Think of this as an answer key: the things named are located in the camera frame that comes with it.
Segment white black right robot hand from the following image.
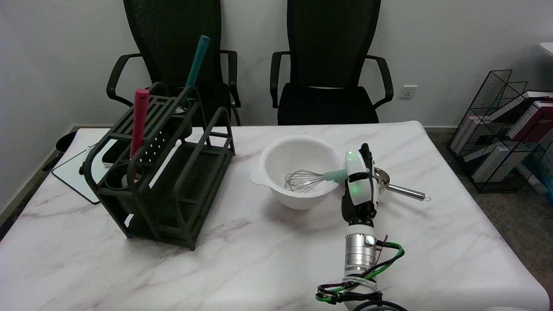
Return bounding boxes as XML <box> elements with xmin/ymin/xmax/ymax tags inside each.
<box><xmin>341</xmin><ymin>143</ymin><xmax>381</xmax><ymax>225</ymax></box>

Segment whisk with mint handle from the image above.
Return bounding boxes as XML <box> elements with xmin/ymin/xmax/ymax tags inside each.
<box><xmin>284</xmin><ymin>168</ymin><xmax>350</xmax><ymax>193</ymax></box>

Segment stainless steel scoop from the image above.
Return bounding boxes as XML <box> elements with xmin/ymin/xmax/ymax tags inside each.
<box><xmin>374</xmin><ymin>168</ymin><xmax>431</xmax><ymax>202</ymax></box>

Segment white mixing bowl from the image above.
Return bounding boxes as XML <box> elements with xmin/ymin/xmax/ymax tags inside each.
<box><xmin>250</xmin><ymin>136</ymin><xmax>346</xmax><ymax>210</ymax></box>

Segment white paperback book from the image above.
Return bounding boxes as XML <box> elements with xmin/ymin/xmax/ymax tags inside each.
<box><xmin>471</xmin><ymin>145</ymin><xmax>515</xmax><ymax>182</ymax></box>

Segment black mesh office chair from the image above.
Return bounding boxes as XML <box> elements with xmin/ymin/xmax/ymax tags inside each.
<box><xmin>106</xmin><ymin>0</ymin><xmax>242</xmax><ymax>127</ymax></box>
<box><xmin>270</xmin><ymin>0</ymin><xmax>394</xmax><ymax>126</ymax></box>

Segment dark green utensil rack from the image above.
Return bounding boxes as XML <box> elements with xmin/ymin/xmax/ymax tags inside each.
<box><xmin>79</xmin><ymin>82</ymin><xmax>236</xmax><ymax>251</ymax></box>

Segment maroon hardcover book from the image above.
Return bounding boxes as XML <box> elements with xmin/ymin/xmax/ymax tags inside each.
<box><xmin>512</xmin><ymin>97</ymin><xmax>553</xmax><ymax>143</ymax></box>

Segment white board with black edge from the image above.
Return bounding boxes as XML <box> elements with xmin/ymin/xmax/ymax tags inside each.
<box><xmin>52</xmin><ymin>130</ymin><xmax>113</xmax><ymax>205</ymax></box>

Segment black waste bin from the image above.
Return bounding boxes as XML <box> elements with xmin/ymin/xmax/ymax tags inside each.
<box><xmin>55</xmin><ymin>131</ymin><xmax>77</xmax><ymax>152</ymax></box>

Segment green and black cable bundle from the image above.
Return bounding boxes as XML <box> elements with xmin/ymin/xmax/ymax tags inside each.
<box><xmin>315</xmin><ymin>241</ymin><xmax>406</xmax><ymax>304</ymax></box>

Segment black cable loop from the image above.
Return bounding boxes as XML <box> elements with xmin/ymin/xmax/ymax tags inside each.
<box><xmin>352</xmin><ymin>300</ymin><xmax>409</xmax><ymax>311</ymax></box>

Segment black wire mesh rack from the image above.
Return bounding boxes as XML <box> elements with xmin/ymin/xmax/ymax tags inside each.
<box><xmin>449</xmin><ymin>70</ymin><xmax>553</xmax><ymax>194</ymax></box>

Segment teal handled utensil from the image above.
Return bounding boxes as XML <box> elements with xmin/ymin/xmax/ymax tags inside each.
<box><xmin>175</xmin><ymin>35</ymin><xmax>211</xmax><ymax>114</ymax></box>

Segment red handled utensil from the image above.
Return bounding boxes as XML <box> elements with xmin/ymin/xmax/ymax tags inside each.
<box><xmin>130</xmin><ymin>88</ymin><xmax>150</xmax><ymax>180</ymax></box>

